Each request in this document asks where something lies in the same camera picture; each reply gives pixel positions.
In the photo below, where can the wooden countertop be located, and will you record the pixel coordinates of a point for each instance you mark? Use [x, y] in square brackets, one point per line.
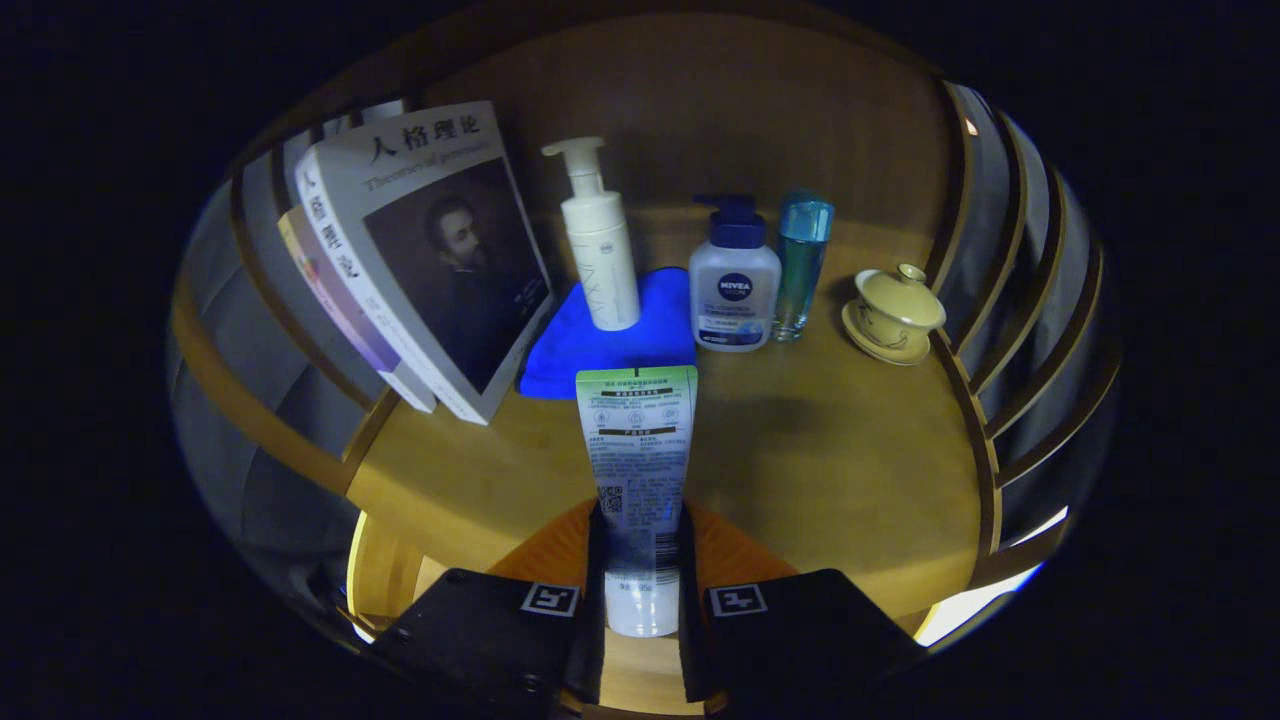
[830, 450]

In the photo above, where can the white book with portrait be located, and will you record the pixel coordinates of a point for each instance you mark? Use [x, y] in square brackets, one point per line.
[440, 260]

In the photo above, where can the purple book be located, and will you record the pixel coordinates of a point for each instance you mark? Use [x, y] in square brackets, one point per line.
[340, 310]

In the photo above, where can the teal clear bottle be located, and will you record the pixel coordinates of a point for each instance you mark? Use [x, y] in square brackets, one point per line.
[800, 270]

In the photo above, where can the white bottle with blue pump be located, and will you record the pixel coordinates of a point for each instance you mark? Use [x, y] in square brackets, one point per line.
[735, 290]

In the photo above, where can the cream lidded teacup with saucer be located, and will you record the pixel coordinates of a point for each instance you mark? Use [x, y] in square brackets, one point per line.
[895, 310]

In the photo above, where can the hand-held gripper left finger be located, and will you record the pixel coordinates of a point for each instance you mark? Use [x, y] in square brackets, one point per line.
[596, 650]

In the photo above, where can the wooden cabinet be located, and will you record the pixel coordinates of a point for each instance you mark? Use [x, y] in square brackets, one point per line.
[730, 110]

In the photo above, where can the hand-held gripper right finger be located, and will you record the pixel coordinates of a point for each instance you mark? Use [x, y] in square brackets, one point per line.
[690, 650]

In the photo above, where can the white tube with green end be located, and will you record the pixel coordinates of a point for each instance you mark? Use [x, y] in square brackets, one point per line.
[638, 450]

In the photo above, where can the blue folded cloth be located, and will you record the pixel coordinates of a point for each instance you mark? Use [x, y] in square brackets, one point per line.
[600, 355]

